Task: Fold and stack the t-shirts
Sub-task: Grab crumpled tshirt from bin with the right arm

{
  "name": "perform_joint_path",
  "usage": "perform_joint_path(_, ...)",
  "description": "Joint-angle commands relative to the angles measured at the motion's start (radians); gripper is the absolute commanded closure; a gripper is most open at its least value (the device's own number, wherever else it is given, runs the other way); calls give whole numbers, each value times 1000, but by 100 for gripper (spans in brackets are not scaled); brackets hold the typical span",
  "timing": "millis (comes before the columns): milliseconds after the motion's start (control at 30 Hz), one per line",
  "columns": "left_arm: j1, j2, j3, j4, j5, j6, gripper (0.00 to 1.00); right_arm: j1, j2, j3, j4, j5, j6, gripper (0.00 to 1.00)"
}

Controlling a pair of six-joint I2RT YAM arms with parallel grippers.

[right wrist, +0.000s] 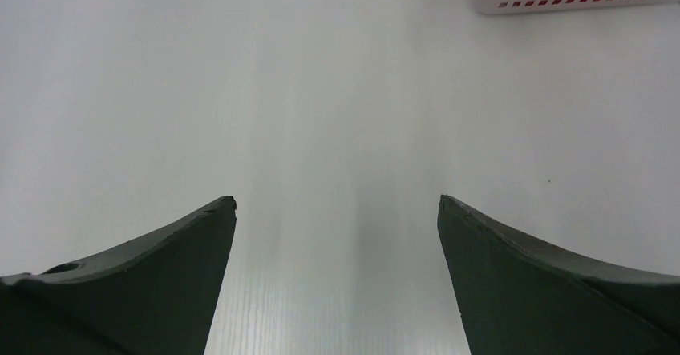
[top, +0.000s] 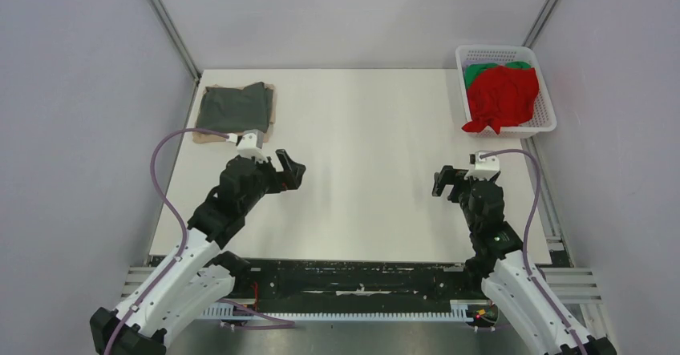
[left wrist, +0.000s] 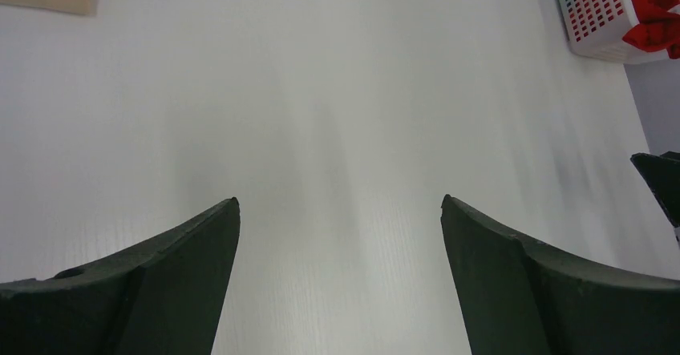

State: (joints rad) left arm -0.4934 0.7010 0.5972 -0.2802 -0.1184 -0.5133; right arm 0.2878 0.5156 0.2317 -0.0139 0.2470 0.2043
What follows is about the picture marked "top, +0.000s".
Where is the red t-shirt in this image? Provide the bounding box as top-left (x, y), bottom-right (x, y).
top-left (462, 67), bottom-right (540, 134)

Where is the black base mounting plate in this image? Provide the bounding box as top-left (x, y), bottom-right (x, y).
top-left (148, 256), bottom-right (519, 316)

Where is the folded dark grey t-shirt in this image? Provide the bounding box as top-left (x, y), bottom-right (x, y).
top-left (195, 82), bottom-right (274, 135)

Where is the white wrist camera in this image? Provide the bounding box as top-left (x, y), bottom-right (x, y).
top-left (464, 151), bottom-right (500, 181)
top-left (225, 130), bottom-right (268, 163)

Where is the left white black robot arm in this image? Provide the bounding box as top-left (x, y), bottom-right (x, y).
top-left (90, 149), bottom-right (306, 354)

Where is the white plastic basket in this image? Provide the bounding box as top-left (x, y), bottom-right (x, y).
top-left (455, 45), bottom-right (557, 139)

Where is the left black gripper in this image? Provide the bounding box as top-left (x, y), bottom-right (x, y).
top-left (240, 148), bottom-right (305, 213)

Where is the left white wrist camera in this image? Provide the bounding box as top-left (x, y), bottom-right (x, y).
top-left (225, 130), bottom-right (268, 163)

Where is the aluminium frame rail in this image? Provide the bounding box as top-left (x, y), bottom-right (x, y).
top-left (121, 266), bottom-right (604, 305)

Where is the white slotted cable duct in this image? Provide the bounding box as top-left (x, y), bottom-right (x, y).
top-left (197, 303), bottom-right (477, 323)

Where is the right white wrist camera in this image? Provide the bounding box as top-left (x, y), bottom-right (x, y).
top-left (464, 151), bottom-right (500, 181)

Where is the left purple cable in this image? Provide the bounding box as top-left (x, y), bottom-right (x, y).
top-left (102, 127), bottom-right (296, 355)

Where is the green t-shirt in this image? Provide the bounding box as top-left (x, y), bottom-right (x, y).
top-left (463, 61), bottom-right (532, 89)

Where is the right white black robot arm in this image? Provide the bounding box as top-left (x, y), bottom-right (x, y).
top-left (432, 165), bottom-right (617, 354)

